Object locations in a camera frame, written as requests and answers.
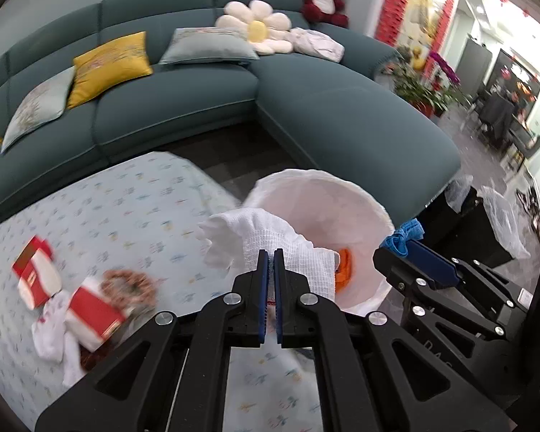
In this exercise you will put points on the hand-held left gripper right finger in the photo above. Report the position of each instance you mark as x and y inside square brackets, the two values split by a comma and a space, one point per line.
[279, 279]

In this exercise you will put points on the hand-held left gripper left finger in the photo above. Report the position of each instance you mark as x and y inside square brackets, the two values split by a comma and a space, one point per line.
[262, 279]

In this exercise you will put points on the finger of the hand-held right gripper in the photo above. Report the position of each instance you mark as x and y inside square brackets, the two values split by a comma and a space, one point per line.
[432, 263]
[490, 281]

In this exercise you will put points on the blue cloth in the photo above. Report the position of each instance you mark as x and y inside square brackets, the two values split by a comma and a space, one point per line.
[402, 236]

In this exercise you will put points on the white cloth towel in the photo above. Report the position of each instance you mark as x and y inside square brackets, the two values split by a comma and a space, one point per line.
[270, 234]

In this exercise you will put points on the white-lined trash bin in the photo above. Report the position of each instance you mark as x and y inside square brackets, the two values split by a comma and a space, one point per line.
[324, 202]

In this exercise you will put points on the red carton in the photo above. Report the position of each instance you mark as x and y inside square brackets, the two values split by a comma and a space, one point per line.
[92, 315]

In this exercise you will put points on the red and white paper cup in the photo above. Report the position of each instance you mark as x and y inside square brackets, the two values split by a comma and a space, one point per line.
[40, 279]

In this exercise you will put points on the orange wrapper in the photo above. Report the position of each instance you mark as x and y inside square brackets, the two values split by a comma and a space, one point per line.
[345, 265]

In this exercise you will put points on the light blue printed tablecloth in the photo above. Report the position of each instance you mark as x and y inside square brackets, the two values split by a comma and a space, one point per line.
[117, 216]

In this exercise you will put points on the dark chair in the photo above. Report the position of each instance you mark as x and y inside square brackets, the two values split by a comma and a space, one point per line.
[495, 117]

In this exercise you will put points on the teal sofa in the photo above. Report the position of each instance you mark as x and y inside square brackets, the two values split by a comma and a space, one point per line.
[342, 112]

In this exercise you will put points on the green potted plants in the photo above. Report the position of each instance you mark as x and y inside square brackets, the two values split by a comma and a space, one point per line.
[414, 85]

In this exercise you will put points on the purple orchid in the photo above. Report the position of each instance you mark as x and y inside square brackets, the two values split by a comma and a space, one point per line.
[445, 67]

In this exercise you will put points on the white crumpled tissue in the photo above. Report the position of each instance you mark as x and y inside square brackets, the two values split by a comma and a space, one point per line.
[54, 337]

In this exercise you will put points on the white folded cloth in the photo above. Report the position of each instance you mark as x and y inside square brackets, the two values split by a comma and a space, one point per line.
[317, 45]

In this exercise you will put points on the pale floral cushion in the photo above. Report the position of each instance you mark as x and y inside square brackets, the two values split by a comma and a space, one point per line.
[36, 108]
[207, 47]

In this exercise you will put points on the white flower pillow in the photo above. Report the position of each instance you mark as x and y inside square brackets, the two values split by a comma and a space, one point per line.
[256, 29]

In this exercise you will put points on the red wall decoration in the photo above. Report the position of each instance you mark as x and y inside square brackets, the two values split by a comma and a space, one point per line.
[389, 9]

